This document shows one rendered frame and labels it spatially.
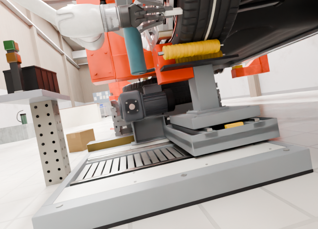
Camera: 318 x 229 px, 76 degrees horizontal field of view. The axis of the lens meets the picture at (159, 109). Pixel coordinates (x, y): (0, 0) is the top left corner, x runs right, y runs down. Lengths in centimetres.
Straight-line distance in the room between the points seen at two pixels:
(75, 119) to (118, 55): 751
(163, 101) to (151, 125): 22
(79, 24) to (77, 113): 810
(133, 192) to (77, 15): 58
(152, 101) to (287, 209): 85
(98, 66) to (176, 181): 101
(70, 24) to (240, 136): 72
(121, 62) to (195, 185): 101
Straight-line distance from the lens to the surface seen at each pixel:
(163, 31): 90
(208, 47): 92
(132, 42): 109
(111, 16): 77
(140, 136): 136
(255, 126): 86
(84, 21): 76
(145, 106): 121
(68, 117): 889
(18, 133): 645
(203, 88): 98
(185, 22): 86
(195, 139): 76
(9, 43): 103
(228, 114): 86
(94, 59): 143
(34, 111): 117
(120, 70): 141
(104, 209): 62
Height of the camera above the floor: 30
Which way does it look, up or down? 2 degrees down
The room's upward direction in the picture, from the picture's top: 10 degrees counter-clockwise
